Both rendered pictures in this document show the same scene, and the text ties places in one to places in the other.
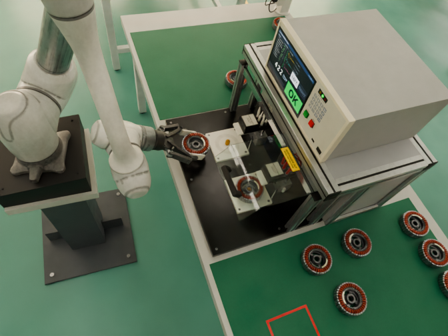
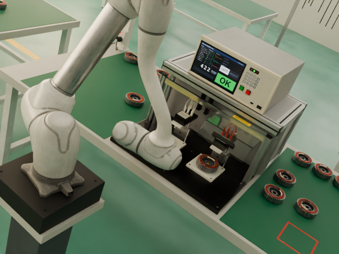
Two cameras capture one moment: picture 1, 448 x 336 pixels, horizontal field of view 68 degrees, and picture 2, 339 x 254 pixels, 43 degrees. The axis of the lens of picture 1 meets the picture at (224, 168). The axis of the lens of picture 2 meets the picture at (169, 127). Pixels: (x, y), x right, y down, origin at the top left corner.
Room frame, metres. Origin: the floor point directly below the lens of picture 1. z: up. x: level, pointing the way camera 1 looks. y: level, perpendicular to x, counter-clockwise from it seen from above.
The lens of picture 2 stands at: (-0.71, 1.06, 1.98)
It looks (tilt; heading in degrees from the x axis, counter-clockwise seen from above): 31 degrees down; 327
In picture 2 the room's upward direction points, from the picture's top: 20 degrees clockwise
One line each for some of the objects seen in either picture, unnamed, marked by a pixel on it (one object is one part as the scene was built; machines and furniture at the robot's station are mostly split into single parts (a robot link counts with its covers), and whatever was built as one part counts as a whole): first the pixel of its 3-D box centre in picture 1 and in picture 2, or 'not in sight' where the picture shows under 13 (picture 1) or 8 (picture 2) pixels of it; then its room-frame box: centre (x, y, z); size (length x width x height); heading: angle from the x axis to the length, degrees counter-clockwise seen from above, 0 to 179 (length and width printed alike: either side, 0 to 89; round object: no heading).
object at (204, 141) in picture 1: (195, 145); not in sight; (0.77, 0.13, 0.84); 0.11 x 0.11 x 0.04
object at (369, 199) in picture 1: (371, 195); (280, 141); (0.71, -0.57, 0.91); 0.28 x 0.03 x 0.32; 124
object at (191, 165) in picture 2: not in sight; (205, 167); (0.66, -0.12, 0.78); 0.15 x 0.15 x 0.01; 34
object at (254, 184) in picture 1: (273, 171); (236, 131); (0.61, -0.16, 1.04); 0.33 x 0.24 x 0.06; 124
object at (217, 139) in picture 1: (227, 144); (167, 141); (0.86, 0.01, 0.78); 0.15 x 0.15 x 0.01; 34
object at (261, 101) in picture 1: (274, 125); (212, 108); (0.82, -0.14, 1.03); 0.62 x 0.01 x 0.03; 34
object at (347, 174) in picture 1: (331, 103); (235, 86); (0.94, -0.32, 1.09); 0.68 x 0.44 x 0.05; 34
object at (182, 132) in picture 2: (257, 135); (182, 130); (0.94, -0.11, 0.80); 0.08 x 0.05 x 0.06; 34
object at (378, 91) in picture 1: (349, 80); (247, 66); (0.93, -0.33, 1.22); 0.44 x 0.39 x 0.20; 34
